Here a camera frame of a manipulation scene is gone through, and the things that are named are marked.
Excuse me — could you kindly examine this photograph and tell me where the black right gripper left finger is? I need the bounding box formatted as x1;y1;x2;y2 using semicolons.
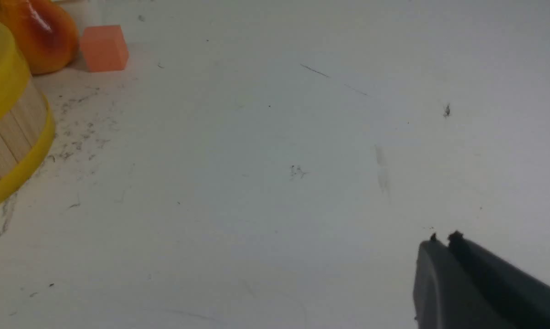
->
413;233;516;329

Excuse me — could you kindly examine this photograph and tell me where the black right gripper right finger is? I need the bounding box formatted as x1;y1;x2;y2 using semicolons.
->
448;231;550;329

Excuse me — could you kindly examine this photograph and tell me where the yellow bamboo steamer basket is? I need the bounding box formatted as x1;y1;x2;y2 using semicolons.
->
0;23;55;204

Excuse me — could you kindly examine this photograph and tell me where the orange foam cube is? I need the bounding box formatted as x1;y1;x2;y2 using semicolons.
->
79;25;130;72

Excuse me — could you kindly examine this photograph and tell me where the orange red toy pear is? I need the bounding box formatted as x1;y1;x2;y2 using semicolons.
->
0;0;79;75

